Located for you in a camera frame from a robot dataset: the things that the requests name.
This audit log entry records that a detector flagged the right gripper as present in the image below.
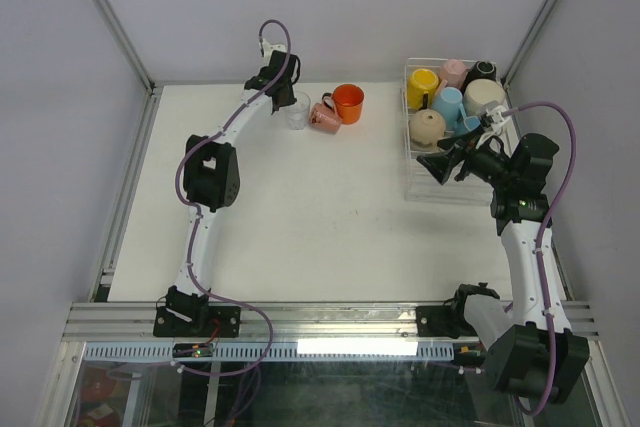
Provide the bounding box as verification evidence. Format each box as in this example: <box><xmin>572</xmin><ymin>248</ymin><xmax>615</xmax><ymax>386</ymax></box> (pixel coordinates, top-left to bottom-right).
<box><xmin>416</xmin><ymin>123</ymin><xmax>515</xmax><ymax>188</ymax></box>

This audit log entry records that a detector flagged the clear plastic cup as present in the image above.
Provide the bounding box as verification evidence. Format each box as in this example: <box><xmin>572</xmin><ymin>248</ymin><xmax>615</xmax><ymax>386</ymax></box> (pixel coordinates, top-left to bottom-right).
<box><xmin>284</xmin><ymin>92</ymin><xmax>310</xmax><ymax>130</ymax></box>

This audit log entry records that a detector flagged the beige mug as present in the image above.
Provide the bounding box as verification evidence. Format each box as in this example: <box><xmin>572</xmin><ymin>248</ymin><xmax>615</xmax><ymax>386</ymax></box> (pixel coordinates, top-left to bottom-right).
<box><xmin>409</xmin><ymin>109</ymin><xmax>446</xmax><ymax>150</ymax></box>

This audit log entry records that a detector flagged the blue mug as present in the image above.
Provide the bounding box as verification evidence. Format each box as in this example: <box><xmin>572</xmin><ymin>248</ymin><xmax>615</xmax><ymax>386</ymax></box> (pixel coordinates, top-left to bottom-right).
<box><xmin>454</xmin><ymin>116</ymin><xmax>484</xmax><ymax>139</ymax></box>

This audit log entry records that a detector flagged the white light-blue mug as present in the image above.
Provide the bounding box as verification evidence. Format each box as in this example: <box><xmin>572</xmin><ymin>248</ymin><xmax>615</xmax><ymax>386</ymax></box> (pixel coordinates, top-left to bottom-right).
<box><xmin>431</xmin><ymin>87</ymin><xmax>465</xmax><ymax>132</ymax></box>

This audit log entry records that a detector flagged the green inside mug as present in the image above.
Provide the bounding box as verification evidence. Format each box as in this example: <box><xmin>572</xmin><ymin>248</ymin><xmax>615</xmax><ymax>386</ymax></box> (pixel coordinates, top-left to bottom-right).
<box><xmin>463</xmin><ymin>79</ymin><xmax>506</xmax><ymax>117</ymax></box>

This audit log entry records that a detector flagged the yellow mug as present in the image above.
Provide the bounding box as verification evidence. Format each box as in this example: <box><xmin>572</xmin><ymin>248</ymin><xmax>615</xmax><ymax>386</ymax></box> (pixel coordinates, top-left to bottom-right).
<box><xmin>406</xmin><ymin>68</ymin><xmax>440</xmax><ymax>110</ymax></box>

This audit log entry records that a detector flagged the black mug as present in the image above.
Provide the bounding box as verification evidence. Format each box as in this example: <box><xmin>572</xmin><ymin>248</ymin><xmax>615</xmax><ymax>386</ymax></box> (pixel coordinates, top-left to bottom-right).
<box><xmin>461</xmin><ymin>61</ymin><xmax>497</xmax><ymax>93</ymax></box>

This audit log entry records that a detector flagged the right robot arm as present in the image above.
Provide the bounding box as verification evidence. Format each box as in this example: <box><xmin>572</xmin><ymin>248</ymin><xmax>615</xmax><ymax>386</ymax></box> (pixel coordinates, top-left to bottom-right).
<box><xmin>417</xmin><ymin>129</ymin><xmax>589</xmax><ymax>414</ymax></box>

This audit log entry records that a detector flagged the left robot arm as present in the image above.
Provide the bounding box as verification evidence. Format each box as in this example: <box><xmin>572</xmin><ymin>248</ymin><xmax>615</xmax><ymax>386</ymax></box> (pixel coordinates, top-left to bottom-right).
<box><xmin>153</xmin><ymin>50</ymin><xmax>300</xmax><ymax>338</ymax></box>

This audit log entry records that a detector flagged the clear dish rack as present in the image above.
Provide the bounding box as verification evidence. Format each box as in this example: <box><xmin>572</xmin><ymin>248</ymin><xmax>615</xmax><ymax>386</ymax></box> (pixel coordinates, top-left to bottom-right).
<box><xmin>401</xmin><ymin>57</ymin><xmax>493</xmax><ymax>206</ymax></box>

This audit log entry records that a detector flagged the pink patterned mug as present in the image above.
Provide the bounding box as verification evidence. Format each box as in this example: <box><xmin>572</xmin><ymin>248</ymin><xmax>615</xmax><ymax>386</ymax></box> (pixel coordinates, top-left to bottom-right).
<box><xmin>309</xmin><ymin>96</ymin><xmax>342</xmax><ymax>134</ymax></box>

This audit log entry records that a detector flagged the orange mug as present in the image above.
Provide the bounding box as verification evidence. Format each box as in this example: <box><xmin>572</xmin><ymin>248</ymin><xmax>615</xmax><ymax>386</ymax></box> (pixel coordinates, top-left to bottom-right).
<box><xmin>322</xmin><ymin>84</ymin><xmax>365</xmax><ymax>125</ymax></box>

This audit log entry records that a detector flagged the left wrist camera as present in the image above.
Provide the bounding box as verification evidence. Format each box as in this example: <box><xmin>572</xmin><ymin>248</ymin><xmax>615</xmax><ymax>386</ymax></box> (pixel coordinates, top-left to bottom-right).
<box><xmin>259</xmin><ymin>36</ymin><xmax>287</xmax><ymax>63</ymax></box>

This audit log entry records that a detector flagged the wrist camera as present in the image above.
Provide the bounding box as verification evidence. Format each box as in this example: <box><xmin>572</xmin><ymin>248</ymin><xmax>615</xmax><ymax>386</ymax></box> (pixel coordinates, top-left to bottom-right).
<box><xmin>259</xmin><ymin>36</ymin><xmax>287</xmax><ymax>63</ymax></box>
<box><xmin>480</xmin><ymin>104</ymin><xmax>509</xmax><ymax>141</ymax></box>

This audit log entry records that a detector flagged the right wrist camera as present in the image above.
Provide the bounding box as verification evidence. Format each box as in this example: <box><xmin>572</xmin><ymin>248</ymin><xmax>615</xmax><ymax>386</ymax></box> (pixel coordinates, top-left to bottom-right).
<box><xmin>480</xmin><ymin>104</ymin><xmax>509</xmax><ymax>141</ymax></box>

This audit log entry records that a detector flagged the white cable duct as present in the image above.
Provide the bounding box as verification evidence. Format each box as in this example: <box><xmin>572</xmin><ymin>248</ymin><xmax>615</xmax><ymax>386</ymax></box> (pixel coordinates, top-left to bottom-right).
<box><xmin>84</xmin><ymin>338</ymin><xmax>454</xmax><ymax>363</ymax></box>

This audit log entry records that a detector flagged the aluminium mounting rail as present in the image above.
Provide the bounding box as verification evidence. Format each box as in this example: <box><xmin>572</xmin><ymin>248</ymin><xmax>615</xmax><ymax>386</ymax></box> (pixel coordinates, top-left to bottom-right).
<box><xmin>64</xmin><ymin>299</ymin><xmax>599</xmax><ymax>348</ymax></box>

